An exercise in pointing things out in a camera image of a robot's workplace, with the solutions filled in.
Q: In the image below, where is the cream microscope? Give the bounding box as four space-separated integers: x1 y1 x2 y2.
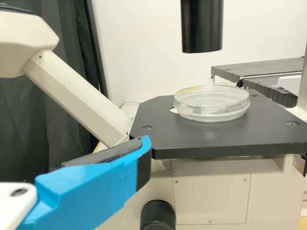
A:
0 0 307 230

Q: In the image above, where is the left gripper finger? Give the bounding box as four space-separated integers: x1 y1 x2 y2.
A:
16 135 152 230

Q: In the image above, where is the black platform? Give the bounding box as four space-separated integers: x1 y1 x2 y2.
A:
237 78 300 108
211 57 307 83

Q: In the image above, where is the petri dish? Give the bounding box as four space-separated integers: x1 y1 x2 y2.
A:
173 85 251 123

